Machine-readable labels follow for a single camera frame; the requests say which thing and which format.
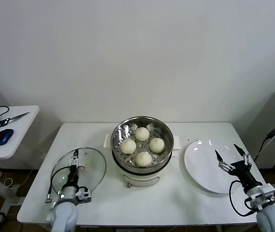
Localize white side table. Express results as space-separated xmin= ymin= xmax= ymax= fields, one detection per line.
xmin=0 ymin=105 xmax=40 ymax=211

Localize white steamed baozi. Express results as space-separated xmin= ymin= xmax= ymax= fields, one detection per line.
xmin=134 ymin=127 xmax=150 ymax=142
xmin=119 ymin=138 xmax=137 ymax=155
xmin=149 ymin=137 xmax=166 ymax=153
xmin=135 ymin=151 xmax=153 ymax=167

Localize white round plate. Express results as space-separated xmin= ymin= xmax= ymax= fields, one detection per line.
xmin=184 ymin=139 xmax=246 ymax=194

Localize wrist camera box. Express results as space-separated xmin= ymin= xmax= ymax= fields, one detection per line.
xmin=245 ymin=183 xmax=275 ymax=211
xmin=75 ymin=186 xmax=92 ymax=204

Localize white floor cable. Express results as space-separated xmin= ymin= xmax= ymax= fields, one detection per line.
xmin=3 ymin=177 xmax=16 ymax=189

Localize glass pot lid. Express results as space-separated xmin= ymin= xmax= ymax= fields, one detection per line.
xmin=50 ymin=146 xmax=107 ymax=198

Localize black power cable with adapter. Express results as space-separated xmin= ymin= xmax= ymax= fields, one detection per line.
xmin=253 ymin=122 xmax=275 ymax=170

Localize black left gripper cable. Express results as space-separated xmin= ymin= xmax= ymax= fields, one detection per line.
xmin=44 ymin=165 xmax=72 ymax=203

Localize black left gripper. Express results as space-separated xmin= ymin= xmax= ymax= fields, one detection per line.
xmin=64 ymin=149 xmax=80 ymax=187

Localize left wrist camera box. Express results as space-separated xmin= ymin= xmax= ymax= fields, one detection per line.
xmin=75 ymin=186 xmax=92 ymax=204

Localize black handled scissors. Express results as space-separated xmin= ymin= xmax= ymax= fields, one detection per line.
xmin=0 ymin=105 xmax=29 ymax=129

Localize blue computer mouse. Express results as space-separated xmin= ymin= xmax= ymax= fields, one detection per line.
xmin=0 ymin=129 xmax=14 ymax=145

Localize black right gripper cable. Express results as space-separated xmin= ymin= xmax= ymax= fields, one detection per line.
xmin=228 ymin=180 xmax=256 ymax=218

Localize stainless steel steamer basket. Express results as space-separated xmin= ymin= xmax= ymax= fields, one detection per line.
xmin=110 ymin=116 xmax=174 ymax=174

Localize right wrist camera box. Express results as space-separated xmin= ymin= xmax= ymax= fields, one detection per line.
xmin=245 ymin=183 xmax=275 ymax=211

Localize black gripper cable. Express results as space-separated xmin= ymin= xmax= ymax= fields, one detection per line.
xmin=44 ymin=165 xmax=72 ymax=203
xmin=228 ymin=180 xmax=256 ymax=218

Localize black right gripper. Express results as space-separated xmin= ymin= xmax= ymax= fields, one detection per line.
xmin=215 ymin=144 xmax=263 ymax=190

